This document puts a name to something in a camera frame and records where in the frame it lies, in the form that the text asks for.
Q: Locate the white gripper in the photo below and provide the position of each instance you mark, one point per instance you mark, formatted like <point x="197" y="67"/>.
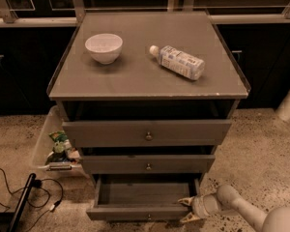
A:
<point x="198" y="206"/>

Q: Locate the grey bottom drawer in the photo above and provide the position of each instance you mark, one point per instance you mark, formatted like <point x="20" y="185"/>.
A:
<point x="142" y="196"/>

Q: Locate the grey drawer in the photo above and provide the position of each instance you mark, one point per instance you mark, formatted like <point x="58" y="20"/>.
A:
<point x="83" y="134"/>
<point x="147" y="164"/>
<point x="142" y="196"/>

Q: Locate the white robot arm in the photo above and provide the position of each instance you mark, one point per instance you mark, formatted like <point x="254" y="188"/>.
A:
<point x="226" y="200"/>

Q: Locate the grey middle drawer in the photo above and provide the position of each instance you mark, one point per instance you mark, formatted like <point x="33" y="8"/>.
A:
<point x="147" y="164"/>

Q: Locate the grey drawer cabinet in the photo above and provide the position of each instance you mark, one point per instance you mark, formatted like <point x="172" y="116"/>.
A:
<point x="135" y="87"/>

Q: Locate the grey top drawer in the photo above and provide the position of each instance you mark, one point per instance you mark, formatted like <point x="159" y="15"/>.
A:
<point x="83" y="134"/>

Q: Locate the green snack packets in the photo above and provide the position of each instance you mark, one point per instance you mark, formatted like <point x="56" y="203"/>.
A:
<point x="62" y="149"/>

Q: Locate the plastic water bottle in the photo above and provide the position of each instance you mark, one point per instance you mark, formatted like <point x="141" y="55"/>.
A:
<point x="178" y="61"/>

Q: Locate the clear plastic storage bin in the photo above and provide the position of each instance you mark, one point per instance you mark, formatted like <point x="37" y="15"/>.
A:
<point x="43" y="149"/>

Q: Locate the black bar on floor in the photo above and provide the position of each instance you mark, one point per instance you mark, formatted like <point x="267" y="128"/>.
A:
<point x="21" y="203"/>

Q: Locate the white ceramic bowl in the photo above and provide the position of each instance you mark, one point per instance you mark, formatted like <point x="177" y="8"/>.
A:
<point x="104" y="48"/>

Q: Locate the metal railing frame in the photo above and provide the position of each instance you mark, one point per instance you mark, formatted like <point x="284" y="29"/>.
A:
<point x="70" y="12"/>

